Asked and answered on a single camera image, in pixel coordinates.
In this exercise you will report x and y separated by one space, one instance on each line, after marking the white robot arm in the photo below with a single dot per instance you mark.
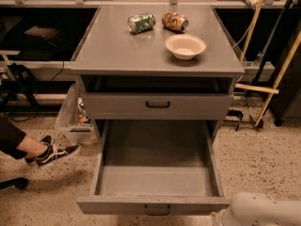
256 209

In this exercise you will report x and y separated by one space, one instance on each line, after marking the grey middle drawer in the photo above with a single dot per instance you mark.
131 106

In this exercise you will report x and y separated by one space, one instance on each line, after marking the grey drawer cabinet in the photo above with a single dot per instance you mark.
113 60

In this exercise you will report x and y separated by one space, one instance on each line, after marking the grey open bottom drawer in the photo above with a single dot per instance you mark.
155 163

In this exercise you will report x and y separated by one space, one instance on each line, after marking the white paper bowl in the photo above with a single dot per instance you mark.
185 47

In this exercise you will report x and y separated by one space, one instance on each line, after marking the clear plastic bag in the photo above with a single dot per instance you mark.
69 123

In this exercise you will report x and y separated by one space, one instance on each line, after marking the green crushed soda can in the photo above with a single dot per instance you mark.
141 22

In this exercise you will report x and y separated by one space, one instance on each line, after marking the black white sneaker front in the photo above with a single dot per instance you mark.
55 154

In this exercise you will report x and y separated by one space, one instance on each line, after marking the black sneaker behind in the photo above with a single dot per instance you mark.
48 140

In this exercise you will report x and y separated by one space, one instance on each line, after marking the dark box on shelf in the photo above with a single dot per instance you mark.
43 33

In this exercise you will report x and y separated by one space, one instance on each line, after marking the black folding stand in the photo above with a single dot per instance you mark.
20 81

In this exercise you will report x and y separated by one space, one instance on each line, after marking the person leg black trousers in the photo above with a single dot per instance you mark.
16 143

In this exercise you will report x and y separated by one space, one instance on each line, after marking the black office chair base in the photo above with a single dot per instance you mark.
20 183

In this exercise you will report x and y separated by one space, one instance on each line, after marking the black middle drawer handle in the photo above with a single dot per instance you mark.
157 105

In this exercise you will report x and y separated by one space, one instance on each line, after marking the black drawer handle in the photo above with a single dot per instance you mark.
157 210
157 105

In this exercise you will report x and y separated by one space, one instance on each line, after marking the black bottom drawer handle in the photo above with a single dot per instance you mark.
157 210

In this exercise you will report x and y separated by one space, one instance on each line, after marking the wooden easel frame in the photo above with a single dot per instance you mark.
258 123

